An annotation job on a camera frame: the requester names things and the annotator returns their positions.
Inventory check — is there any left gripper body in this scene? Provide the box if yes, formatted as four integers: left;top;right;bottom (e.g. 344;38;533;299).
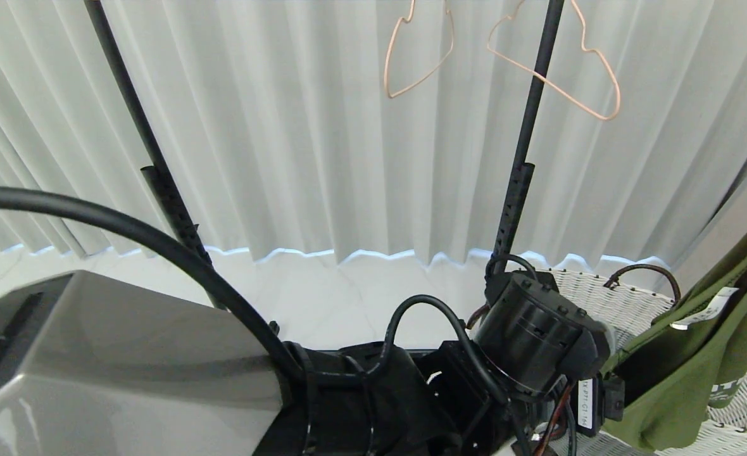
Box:
472;271;625;439

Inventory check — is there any green shirt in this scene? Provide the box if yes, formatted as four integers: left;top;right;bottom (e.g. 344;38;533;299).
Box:
601;214;747;452

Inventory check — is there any pink clothes hanger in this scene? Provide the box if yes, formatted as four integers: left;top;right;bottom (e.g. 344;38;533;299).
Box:
384;0;455;99
486;0;621;121

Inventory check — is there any white laundry basket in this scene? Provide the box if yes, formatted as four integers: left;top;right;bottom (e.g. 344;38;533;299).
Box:
535;264;747;456

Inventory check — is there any black clothes rack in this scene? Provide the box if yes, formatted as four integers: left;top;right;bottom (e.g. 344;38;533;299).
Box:
84;0;565;336

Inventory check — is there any white curtain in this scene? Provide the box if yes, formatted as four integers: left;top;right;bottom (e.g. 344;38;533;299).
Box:
0;0;747;267

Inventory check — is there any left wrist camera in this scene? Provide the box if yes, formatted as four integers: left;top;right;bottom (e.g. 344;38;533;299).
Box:
421;341;498;453

